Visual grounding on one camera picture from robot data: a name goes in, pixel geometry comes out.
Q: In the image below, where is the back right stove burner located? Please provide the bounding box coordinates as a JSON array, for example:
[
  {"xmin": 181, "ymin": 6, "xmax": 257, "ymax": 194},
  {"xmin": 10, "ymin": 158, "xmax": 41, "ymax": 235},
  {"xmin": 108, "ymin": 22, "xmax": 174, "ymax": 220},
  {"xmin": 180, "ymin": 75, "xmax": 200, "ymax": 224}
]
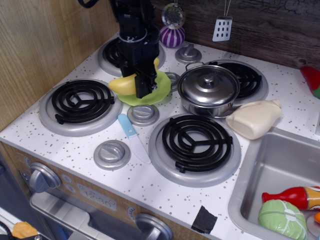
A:
[{"xmin": 206, "ymin": 59, "xmax": 269, "ymax": 108}]

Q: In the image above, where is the oven clock display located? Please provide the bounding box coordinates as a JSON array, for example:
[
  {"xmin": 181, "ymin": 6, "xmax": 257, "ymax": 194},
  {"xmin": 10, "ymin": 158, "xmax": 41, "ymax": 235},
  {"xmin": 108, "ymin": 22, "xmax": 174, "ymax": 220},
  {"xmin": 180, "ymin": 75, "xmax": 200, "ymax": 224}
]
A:
[{"xmin": 76, "ymin": 183, "xmax": 117, "ymax": 211}]

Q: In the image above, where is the blue handled toy knife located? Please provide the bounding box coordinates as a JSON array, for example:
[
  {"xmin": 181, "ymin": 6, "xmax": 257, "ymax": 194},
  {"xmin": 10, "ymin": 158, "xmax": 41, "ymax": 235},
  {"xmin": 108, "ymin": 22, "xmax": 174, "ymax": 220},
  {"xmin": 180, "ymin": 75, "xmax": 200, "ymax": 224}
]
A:
[{"xmin": 117, "ymin": 114, "xmax": 152, "ymax": 165}]

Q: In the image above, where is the silver middle stove knob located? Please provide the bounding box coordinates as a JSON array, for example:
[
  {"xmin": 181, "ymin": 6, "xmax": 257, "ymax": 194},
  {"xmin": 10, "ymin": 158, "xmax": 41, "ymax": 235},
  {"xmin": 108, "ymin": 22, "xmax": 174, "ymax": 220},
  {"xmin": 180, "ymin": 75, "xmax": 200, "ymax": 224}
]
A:
[{"xmin": 127, "ymin": 104, "xmax": 160, "ymax": 127}]

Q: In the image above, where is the orange toy in sink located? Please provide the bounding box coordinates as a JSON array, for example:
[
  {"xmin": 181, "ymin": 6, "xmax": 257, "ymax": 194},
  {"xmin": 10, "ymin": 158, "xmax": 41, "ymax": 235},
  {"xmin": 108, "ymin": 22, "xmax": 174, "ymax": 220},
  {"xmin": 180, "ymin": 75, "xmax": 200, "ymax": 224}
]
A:
[{"xmin": 314, "ymin": 212, "xmax": 320, "ymax": 224}]

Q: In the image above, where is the red toy ketchup bottle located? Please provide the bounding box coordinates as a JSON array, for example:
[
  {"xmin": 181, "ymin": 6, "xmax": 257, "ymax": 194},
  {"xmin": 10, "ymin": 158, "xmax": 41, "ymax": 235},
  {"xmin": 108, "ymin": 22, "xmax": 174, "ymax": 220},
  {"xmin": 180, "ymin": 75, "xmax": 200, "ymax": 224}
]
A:
[{"xmin": 261, "ymin": 186, "xmax": 320, "ymax": 210}]

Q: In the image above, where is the silver back stove knob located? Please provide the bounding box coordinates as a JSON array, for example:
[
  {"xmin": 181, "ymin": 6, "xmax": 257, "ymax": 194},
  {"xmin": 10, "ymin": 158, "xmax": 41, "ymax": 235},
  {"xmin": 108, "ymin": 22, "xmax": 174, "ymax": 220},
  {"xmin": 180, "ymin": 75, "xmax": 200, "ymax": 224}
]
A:
[{"xmin": 175, "ymin": 44, "xmax": 202, "ymax": 64}]

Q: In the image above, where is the front right stove burner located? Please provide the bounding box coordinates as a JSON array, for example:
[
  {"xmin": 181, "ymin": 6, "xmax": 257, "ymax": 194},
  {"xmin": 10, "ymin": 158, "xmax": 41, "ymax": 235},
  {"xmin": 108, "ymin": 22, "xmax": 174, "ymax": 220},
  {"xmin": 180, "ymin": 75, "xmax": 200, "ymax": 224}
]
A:
[{"xmin": 148, "ymin": 114, "xmax": 241, "ymax": 188}]

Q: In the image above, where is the purple striped toy ball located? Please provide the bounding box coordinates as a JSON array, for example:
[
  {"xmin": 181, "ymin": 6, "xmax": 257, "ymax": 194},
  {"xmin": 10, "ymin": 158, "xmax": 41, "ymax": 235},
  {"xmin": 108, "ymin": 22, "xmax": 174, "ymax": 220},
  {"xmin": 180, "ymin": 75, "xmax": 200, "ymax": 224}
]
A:
[{"xmin": 160, "ymin": 26, "xmax": 186, "ymax": 48}]

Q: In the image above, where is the green toy cabbage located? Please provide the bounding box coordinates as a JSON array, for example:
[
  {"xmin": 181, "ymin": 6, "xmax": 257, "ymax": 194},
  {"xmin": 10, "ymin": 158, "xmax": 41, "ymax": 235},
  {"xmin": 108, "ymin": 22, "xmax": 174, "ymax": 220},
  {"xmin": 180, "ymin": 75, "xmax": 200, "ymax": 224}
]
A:
[{"xmin": 257, "ymin": 199, "xmax": 308, "ymax": 240}]

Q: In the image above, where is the metal sink basin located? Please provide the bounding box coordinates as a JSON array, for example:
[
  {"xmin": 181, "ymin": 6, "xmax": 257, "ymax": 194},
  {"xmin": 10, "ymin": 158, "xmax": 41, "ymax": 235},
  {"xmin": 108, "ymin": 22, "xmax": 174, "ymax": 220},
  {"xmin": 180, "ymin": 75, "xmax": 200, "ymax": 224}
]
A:
[{"xmin": 228, "ymin": 128, "xmax": 320, "ymax": 240}]

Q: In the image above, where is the front left stove burner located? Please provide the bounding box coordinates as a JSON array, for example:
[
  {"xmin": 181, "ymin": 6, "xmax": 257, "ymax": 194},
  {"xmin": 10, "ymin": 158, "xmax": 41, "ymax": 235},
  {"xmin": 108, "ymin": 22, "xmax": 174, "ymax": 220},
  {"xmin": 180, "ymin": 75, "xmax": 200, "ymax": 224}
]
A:
[{"xmin": 39, "ymin": 79, "xmax": 122, "ymax": 137}]

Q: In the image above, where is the yellow toy banana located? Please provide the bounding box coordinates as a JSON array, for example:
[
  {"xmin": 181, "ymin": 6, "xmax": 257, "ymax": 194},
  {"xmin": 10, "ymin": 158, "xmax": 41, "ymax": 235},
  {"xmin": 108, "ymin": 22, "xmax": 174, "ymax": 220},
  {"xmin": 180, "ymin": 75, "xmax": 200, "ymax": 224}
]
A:
[{"xmin": 108, "ymin": 57, "xmax": 161, "ymax": 96}]

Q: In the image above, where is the black tape piece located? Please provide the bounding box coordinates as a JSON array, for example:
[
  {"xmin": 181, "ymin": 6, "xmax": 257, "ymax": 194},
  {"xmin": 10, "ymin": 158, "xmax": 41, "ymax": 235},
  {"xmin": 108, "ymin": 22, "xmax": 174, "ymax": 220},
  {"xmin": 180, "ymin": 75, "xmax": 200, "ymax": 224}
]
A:
[{"xmin": 191, "ymin": 205, "xmax": 218, "ymax": 234}]

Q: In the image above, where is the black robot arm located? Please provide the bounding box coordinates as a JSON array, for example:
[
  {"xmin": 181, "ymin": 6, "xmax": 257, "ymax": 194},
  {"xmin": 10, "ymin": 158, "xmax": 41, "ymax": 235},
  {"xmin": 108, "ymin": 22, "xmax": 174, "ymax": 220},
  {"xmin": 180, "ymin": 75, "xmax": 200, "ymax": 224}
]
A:
[{"xmin": 101, "ymin": 0, "xmax": 160, "ymax": 99}]

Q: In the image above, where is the silver knob behind plate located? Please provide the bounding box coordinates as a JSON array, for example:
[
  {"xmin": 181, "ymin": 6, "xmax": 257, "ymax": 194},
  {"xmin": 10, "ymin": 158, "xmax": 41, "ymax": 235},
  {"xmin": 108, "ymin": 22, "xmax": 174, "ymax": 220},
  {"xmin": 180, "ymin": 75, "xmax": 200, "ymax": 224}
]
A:
[{"xmin": 165, "ymin": 72, "xmax": 180, "ymax": 92}]

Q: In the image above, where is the silver stove knob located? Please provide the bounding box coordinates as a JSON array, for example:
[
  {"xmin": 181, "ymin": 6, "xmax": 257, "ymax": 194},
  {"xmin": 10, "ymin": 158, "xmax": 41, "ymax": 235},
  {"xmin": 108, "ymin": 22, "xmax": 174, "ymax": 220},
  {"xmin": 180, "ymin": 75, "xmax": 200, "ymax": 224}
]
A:
[
  {"xmin": 93, "ymin": 140, "xmax": 131, "ymax": 171},
  {"xmin": 175, "ymin": 44, "xmax": 202, "ymax": 64},
  {"xmin": 127, "ymin": 104, "xmax": 160, "ymax": 127}
]

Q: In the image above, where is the red green toy pepper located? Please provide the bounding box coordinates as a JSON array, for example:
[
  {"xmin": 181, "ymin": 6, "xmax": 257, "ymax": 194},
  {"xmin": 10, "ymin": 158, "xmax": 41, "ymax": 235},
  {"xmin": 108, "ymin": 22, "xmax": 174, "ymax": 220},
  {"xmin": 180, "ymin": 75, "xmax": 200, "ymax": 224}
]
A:
[{"xmin": 300, "ymin": 66, "xmax": 320, "ymax": 99}]

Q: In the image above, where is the left oven front knob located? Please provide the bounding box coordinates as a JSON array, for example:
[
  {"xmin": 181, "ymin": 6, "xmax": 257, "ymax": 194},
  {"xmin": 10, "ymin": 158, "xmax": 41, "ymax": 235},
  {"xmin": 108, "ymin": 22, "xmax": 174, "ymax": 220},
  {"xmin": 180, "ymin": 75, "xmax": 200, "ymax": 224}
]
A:
[{"xmin": 29, "ymin": 162, "xmax": 62, "ymax": 193}]

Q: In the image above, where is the right oven front knob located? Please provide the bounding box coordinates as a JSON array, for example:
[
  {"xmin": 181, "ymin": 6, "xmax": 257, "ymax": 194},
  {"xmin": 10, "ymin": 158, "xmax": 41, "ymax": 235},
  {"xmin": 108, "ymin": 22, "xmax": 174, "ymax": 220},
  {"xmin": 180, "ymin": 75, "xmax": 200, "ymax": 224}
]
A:
[{"xmin": 135, "ymin": 213, "xmax": 174, "ymax": 240}]

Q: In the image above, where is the steel pot with lid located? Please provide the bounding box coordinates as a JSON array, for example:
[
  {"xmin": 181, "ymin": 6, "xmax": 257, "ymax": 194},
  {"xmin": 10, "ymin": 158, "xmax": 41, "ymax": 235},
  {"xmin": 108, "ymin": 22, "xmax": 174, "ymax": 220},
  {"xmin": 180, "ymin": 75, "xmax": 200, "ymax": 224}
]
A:
[{"xmin": 177, "ymin": 61, "xmax": 240, "ymax": 118}]

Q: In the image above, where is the hanging metal spatula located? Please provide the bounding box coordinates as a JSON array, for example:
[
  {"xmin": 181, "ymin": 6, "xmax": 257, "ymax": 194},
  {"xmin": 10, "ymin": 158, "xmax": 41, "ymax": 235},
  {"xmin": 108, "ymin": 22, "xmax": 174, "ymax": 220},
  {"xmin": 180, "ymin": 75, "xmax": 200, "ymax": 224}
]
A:
[{"xmin": 212, "ymin": 0, "xmax": 233, "ymax": 42}]

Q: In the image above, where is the silver oven door handle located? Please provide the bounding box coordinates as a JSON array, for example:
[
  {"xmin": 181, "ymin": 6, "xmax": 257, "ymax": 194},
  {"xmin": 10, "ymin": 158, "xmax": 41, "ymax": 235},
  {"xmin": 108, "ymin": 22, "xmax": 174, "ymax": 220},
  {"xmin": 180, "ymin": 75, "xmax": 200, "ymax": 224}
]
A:
[{"xmin": 30, "ymin": 192, "xmax": 112, "ymax": 240}]

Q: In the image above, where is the silver front stove knob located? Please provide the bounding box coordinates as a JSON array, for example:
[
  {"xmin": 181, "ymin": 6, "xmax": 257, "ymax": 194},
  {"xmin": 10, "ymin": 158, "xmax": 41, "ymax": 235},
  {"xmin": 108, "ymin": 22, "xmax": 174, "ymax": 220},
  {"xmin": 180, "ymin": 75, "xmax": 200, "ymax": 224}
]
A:
[{"xmin": 93, "ymin": 140, "xmax": 131, "ymax": 171}]

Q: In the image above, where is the orange toy at corner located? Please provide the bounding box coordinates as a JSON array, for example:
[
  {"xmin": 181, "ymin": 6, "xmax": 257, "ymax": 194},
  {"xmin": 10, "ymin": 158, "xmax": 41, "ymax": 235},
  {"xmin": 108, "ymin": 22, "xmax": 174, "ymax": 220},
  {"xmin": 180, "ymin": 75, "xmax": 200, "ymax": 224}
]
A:
[{"xmin": 12, "ymin": 221, "xmax": 38, "ymax": 239}]

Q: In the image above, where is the cream toy bottle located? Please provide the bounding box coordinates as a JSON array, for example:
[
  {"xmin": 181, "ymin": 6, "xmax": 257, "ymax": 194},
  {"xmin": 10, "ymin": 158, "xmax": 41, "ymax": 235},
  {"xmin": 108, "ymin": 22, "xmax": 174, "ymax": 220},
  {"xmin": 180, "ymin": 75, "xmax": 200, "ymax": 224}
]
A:
[{"xmin": 225, "ymin": 99, "xmax": 282, "ymax": 140}]

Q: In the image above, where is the oven knob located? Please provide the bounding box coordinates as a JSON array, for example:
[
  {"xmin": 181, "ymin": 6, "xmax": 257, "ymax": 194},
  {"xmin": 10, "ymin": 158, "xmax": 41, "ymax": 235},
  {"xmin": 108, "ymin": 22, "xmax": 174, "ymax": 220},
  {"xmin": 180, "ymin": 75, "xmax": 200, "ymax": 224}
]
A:
[
  {"xmin": 29, "ymin": 162, "xmax": 62, "ymax": 193},
  {"xmin": 135, "ymin": 213, "xmax": 174, "ymax": 240}
]

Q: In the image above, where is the light green plastic plate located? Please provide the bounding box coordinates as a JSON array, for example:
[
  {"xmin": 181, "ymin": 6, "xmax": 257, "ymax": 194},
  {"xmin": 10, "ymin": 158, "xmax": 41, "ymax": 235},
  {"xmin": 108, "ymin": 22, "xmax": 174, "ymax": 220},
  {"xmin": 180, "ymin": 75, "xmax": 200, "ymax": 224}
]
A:
[{"xmin": 117, "ymin": 71, "xmax": 171, "ymax": 106}]

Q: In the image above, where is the hanging metal skimmer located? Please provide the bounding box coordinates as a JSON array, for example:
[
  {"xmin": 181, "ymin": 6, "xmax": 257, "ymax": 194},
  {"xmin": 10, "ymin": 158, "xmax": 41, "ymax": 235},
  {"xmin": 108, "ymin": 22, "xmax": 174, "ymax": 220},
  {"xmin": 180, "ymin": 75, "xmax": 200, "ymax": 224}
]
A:
[{"xmin": 161, "ymin": 0, "xmax": 186, "ymax": 30}]

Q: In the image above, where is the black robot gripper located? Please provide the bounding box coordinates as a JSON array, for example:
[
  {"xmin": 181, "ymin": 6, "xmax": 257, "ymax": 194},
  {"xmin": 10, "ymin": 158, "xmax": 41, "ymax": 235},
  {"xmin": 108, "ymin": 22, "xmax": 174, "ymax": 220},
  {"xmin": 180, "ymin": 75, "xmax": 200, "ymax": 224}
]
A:
[{"xmin": 117, "ymin": 24, "xmax": 160, "ymax": 99}]

